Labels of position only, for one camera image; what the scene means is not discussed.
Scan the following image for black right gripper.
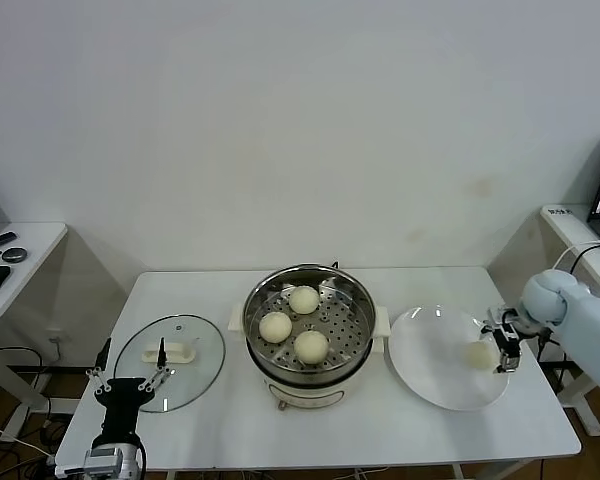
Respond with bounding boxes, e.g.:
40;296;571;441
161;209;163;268
481;324;525;375

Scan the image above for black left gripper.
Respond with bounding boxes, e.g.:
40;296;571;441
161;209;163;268
85;337;174;441

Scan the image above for white steamed baozi bun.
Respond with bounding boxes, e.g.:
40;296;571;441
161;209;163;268
288;285;320;316
293;329;330;365
460;338;497;372
258;311;294;345

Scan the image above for glass lid with white handle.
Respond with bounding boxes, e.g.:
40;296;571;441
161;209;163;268
113;313;227;414

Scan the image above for white round plate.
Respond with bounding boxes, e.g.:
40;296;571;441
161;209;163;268
388;303;511;412

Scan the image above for white labelled side table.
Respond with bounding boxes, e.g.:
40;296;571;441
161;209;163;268
539;204;600;436

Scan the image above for white electric cooker base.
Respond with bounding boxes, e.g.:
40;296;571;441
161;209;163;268
228;299;391;412

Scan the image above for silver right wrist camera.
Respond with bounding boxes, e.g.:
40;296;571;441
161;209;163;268
483;305;521;332

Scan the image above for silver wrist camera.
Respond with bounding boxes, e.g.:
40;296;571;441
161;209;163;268
483;305;521;332
82;446;132;477

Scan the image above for black power adapter cable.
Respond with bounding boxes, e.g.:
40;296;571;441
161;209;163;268
534;241;600;396

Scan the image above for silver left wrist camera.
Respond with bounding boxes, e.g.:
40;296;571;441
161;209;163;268
82;446;132;477

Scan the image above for black floor cable loop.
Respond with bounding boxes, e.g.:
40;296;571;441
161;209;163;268
0;346;49;382

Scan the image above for thin white cable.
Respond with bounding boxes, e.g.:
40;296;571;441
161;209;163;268
554;238;600;274

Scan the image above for tangled floor cables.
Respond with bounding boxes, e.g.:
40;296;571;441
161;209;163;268
0;418;56;474

